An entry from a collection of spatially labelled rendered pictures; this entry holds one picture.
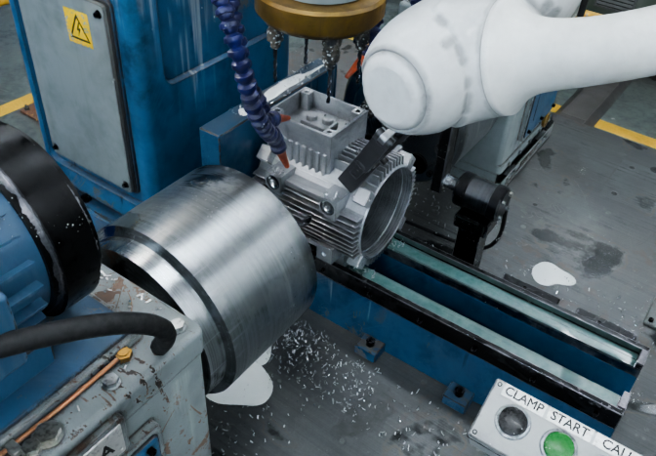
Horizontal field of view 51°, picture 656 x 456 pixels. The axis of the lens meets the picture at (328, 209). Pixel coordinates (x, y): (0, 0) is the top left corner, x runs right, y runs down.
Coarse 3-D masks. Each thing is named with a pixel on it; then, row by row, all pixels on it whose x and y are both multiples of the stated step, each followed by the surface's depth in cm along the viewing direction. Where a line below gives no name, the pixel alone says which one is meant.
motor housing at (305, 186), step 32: (288, 160) 105; (352, 160) 101; (288, 192) 104; (320, 192) 101; (352, 192) 100; (384, 192) 114; (320, 224) 103; (352, 224) 99; (384, 224) 113; (352, 256) 102
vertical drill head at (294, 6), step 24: (264, 0) 88; (288, 0) 88; (312, 0) 87; (336, 0) 87; (360, 0) 89; (384, 0) 90; (288, 24) 87; (312, 24) 86; (336, 24) 86; (360, 24) 88; (336, 48) 91; (360, 48) 97
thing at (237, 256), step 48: (192, 192) 83; (240, 192) 84; (144, 240) 77; (192, 240) 77; (240, 240) 80; (288, 240) 84; (144, 288) 76; (192, 288) 75; (240, 288) 78; (288, 288) 84; (240, 336) 78
